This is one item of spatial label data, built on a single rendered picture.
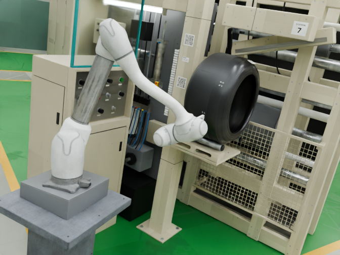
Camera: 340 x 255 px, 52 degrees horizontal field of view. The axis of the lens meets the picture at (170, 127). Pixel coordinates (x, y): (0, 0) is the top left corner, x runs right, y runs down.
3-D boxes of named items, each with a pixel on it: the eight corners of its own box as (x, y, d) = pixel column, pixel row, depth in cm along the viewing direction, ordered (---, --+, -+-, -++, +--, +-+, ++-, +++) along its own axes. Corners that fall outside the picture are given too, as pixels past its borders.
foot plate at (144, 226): (136, 227, 278) (136, 224, 278) (156, 215, 300) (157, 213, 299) (162, 243, 264) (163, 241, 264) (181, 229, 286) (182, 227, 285)
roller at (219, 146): (176, 132, 238) (178, 127, 239) (178, 134, 242) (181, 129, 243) (220, 150, 220) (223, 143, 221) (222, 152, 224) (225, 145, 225)
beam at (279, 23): (220, 25, 244) (225, 2, 239) (236, 28, 264) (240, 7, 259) (307, 41, 212) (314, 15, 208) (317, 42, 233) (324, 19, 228)
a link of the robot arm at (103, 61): (49, 156, 183) (54, 142, 204) (78, 166, 188) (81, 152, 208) (104, 17, 169) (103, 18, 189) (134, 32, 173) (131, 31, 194)
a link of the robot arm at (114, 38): (136, 48, 164) (133, 47, 177) (117, 12, 158) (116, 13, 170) (112, 62, 163) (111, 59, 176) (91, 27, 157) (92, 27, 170)
